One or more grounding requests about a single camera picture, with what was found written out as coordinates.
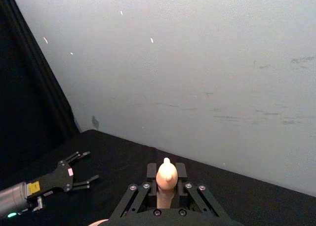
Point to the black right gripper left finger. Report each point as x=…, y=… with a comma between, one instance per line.
x=138, y=198

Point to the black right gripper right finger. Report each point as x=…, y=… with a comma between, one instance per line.
x=197, y=198

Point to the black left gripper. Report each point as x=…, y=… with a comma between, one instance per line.
x=56, y=179

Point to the small pale plastic piece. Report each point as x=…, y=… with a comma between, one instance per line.
x=167, y=176

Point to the black table cloth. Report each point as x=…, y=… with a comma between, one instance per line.
x=111, y=161

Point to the black curtain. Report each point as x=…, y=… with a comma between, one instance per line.
x=27, y=92

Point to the plain pale wall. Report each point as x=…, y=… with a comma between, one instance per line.
x=177, y=62

